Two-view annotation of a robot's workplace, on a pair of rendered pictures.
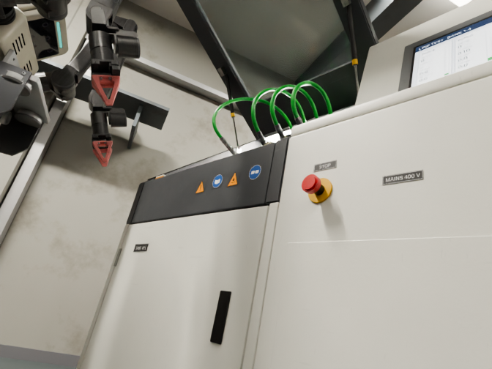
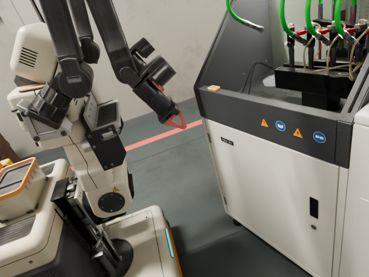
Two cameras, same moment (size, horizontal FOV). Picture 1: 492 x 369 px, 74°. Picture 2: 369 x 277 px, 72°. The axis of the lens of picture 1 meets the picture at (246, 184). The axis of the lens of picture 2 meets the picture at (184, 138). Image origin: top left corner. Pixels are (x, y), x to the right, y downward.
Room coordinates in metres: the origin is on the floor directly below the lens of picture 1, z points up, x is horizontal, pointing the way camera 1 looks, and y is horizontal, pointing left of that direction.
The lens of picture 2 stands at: (0.02, 0.22, 1.38)
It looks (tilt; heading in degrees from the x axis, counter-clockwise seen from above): 31 degrees down; 14
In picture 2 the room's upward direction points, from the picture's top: 17 degrees counter-clockwise
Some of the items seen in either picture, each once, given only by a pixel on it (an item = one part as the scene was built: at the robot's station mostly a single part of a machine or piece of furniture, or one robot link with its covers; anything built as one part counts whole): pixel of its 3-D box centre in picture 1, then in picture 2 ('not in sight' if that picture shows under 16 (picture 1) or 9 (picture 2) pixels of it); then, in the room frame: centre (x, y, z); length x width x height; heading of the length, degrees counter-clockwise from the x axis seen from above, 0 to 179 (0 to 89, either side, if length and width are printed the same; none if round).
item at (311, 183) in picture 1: (314, 186); not in sight; (0.55, -0.13, 0.80); 0.05 x 0.04 x 0.05; 42
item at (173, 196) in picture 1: (195, 192); (256, 116); (0.92, 0.14, 0.87); 0.62 x 0.04 x 0.16; 42
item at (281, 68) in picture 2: not in sight; (320, 87); (0.99, -0.11, 0.91); 0.34 x 0.10 x 0.15; 42
